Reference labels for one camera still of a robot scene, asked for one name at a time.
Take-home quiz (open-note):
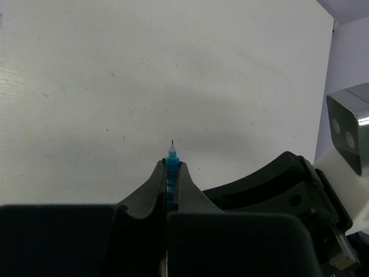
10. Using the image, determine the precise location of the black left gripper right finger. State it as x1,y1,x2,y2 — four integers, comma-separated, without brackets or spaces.
176,162,223,214

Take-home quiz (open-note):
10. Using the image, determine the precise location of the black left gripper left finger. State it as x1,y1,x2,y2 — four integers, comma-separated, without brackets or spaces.
115,160,167,276

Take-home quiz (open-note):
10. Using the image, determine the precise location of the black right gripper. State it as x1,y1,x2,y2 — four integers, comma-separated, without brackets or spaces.
203,151,353,276

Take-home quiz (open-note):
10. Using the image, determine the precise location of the light blue pen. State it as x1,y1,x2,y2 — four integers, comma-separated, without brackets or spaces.
165,141,180,211

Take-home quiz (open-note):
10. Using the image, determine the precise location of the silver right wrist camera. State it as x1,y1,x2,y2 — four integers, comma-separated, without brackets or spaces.
326,83,368,176

